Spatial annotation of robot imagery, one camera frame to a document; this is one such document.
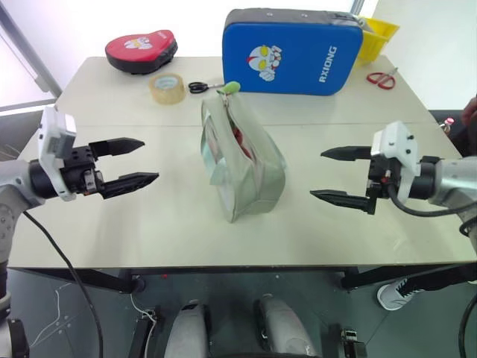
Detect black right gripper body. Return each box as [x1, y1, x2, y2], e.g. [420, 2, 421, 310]
[367, 155, 402, 201]

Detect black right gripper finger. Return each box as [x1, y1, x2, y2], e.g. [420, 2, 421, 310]
[320, 145, 373, 162]
[309, 189, 376, 216]

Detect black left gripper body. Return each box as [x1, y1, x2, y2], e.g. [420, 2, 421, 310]
[61, 145, 106, 197]

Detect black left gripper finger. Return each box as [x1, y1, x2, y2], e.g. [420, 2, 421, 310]
[89, 136, 145, 161]
[98, 172, 160, 199]

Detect grey-green zipper pouch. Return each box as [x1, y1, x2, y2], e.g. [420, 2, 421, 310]
[200, 91, 287, 224]

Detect dark red object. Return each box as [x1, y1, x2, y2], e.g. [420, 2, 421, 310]
[230, 125, 255, 158]

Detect clear packing tape roll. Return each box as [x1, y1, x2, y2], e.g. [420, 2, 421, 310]
[148, 72, 187, 106]

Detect red boxing focus mitt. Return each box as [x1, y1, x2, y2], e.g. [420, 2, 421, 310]
[104, 28, 179, 76]

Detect white sneaker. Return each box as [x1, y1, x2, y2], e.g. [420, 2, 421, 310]
[376, 277, 423, 311]

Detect blue RXIONG kick pad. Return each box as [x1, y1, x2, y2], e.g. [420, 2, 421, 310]
[222, 8, 364, 97]

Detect yellow plastic bin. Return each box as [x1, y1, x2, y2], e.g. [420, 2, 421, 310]
[353, 16, 401, 69]

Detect green zipper pull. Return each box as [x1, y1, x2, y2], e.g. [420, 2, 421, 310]
[217, 81, 241, 99]

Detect grey rounded robot shell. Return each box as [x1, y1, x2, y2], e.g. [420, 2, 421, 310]
[163, 303, 214, 358]
[253, 293, 318, 358]

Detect black stand bar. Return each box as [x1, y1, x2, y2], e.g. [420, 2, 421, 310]
[336, 327, 369, 358]
[128, 307, 165, 358]
[6, 318, 31, 358]

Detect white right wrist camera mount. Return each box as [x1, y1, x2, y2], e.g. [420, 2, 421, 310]
[370, 120, 424, 198]

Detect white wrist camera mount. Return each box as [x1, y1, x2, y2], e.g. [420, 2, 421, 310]
[370, 120, 424, 198]
[37, 106, 79, 202]

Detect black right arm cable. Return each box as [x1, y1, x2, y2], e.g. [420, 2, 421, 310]
[386, 183, 477, 358]

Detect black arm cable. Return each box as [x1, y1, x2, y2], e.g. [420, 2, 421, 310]
[22, 210, 104, 358]
[386, 183, 477, 358]

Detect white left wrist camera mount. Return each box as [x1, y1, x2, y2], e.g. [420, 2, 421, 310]
[37, 106, 79, 202]

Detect red-handled scissors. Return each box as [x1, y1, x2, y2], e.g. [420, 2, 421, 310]
[366, 66, 399, 91]

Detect black-handled scissors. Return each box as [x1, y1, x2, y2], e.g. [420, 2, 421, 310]
[188, 81, 225, 95]

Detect black table frame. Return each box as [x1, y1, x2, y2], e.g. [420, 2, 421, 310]
[7, 263, 477, 296]

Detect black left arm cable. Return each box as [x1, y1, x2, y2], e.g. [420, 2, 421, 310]
[22, 210, 104, 358]

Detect grey window frame bar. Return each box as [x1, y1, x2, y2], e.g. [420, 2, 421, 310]
[0, 2, 63, 98]

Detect white floor cable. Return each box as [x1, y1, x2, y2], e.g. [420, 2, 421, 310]
[129, 293, 157, 322]

